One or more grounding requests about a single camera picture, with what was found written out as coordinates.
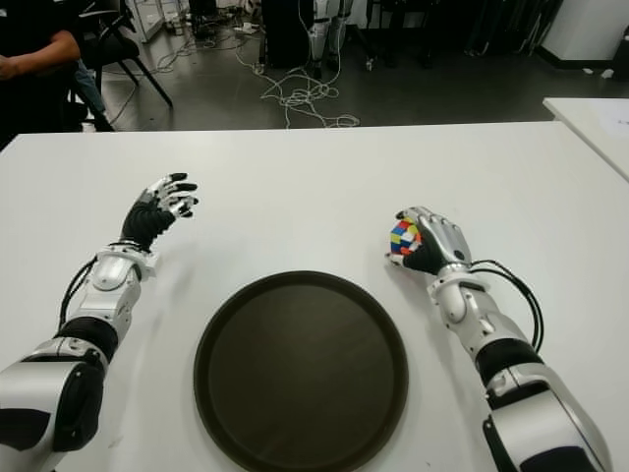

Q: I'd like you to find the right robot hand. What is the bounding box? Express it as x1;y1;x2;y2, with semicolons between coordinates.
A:
382;205;474;277

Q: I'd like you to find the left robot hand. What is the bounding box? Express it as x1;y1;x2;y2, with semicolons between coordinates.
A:
120;171;200;255

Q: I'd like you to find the colourful Rubik's cube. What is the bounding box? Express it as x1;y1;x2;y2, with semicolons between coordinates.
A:
387;218;425;258

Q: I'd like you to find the dark brown round plate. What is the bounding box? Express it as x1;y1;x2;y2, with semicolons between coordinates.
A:
193;269;411;472

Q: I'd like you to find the black chair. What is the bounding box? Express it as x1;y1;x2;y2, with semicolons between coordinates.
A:
73;0;174;132

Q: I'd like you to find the white side table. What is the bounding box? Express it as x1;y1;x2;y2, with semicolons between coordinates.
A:
543;96;629;182

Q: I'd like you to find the black wheeled stand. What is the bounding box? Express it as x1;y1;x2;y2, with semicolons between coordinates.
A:
351;0;446;70

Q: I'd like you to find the glass display cabinet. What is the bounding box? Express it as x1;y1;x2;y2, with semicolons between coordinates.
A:
122;0;191;44

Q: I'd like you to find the seated person black shirt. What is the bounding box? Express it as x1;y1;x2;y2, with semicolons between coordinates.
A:
0;0;107;148

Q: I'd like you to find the dark clothes rack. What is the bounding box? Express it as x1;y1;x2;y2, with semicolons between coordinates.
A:
464;0;546;55

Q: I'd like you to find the black cabinet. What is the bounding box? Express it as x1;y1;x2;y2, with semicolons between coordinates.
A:
261;0;315;69

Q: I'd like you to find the white standing humanoid robot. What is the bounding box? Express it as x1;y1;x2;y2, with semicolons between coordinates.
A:
307;0;355;78

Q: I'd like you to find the white pillar black base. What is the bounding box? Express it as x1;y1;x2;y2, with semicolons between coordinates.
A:
540;0;629;63

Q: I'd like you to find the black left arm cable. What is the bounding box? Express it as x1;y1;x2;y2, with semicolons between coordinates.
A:
57;258;99;328

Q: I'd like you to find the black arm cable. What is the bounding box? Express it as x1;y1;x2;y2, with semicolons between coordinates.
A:
57;258;99;328
471;259;545;353

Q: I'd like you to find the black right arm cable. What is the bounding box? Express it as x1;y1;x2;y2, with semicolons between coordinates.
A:
471;259;545;353

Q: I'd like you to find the tangled white floor cable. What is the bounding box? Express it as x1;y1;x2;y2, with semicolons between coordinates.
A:
235;48;361;130

